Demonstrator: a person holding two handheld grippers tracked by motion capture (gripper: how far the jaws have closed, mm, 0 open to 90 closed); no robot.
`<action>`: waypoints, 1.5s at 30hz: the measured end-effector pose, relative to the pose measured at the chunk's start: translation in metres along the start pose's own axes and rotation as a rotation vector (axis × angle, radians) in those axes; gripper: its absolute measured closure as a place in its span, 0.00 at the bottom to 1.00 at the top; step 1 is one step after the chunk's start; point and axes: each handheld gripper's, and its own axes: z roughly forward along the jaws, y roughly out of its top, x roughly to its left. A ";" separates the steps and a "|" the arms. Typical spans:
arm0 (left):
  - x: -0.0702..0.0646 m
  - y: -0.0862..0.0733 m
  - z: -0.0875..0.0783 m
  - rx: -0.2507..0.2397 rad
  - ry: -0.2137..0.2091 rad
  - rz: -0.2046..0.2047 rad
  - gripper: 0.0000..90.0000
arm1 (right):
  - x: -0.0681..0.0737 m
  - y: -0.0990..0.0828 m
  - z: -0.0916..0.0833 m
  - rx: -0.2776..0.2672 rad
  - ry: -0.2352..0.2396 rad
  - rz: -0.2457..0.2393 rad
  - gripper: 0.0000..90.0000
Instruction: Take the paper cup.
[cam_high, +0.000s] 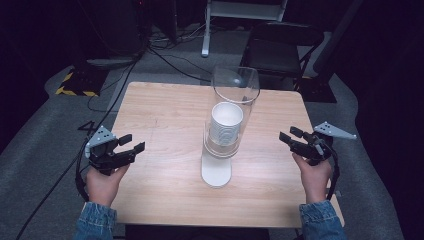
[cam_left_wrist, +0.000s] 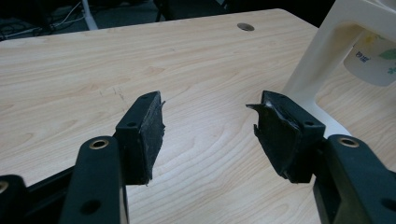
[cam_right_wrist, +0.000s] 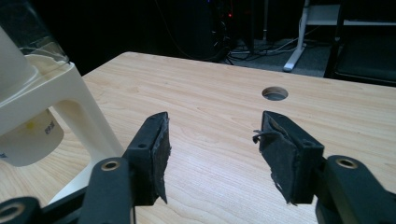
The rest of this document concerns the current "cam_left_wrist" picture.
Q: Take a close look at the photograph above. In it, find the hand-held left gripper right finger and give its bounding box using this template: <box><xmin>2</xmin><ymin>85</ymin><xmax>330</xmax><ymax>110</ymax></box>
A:
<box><xmin>246</xmin><ymin>90</ymin><xmax>327</xmax><ymax>184</ymax></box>

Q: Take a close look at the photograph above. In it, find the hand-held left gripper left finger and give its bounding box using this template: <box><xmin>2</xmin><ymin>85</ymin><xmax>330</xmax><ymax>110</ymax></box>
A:
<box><xmin>113</xmin><ymin>91</ymin><xmax>166</xmax><ymax>187</ymax></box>

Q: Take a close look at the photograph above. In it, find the cream plastic rack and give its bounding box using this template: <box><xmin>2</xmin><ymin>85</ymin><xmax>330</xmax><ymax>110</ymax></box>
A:
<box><xmin>281</xmin><ymin>0</ymin><xmax>396</xmax><ymax>138</ymax></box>

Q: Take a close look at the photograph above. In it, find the white container with green print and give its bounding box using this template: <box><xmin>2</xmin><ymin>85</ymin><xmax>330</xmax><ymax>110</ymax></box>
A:
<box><xmin>343</xmin><ymin>29</ymin><xmax>396</xmax><ymax>88</ymax></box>

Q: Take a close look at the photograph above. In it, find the grey round table grommet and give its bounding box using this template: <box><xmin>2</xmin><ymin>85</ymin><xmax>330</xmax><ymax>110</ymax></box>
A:
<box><xmin>236</xmin><ymin>22</ymin><xmax>256</xmax><ymax>33</ymax></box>

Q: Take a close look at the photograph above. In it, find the white pole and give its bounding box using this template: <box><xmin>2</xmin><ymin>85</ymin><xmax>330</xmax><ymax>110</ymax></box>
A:
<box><xmin>80</xmin><ymin>0</ymin><xmax>100</xmax><ymax>32</ymax></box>

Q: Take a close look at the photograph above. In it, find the white cable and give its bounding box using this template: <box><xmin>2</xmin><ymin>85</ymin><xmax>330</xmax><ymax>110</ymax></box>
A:
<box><xmin>49</xmin><ymin>1</ymin><xmax>86</xmax><ymax>30</ymax></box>

